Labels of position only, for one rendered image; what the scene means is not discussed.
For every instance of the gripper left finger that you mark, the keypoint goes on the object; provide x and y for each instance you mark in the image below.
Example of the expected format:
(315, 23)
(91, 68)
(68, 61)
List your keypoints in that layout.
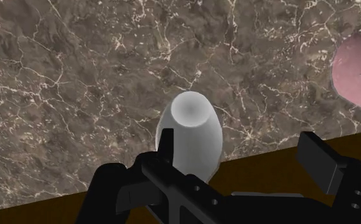
(167, 183)

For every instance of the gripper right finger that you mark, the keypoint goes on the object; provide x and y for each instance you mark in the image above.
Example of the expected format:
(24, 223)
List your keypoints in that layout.
(338, 173)

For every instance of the white vase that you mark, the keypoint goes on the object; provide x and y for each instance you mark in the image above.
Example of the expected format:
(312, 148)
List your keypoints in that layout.
(195, 136)

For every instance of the pink bowl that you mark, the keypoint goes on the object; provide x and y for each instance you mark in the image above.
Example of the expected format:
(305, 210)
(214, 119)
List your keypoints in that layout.
(358, 74)

